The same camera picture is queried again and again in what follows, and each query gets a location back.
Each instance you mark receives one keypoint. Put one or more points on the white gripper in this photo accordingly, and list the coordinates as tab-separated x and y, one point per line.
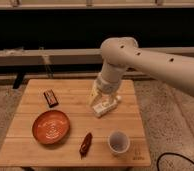
106	87

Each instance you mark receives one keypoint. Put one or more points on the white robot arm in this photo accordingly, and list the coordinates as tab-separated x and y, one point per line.
121	53

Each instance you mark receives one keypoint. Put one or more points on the orange ceramic plate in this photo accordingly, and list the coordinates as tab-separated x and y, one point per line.
50	127

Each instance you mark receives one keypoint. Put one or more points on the white rectangular box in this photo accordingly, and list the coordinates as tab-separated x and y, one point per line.
101	110

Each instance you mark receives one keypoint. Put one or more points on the dark chocolate bar packet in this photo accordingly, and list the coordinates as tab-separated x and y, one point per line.
51	98

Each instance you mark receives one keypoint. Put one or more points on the wooden table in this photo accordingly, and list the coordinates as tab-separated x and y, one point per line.
20	149

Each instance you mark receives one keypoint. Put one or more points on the long metal rail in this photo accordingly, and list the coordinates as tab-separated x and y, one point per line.
49	57

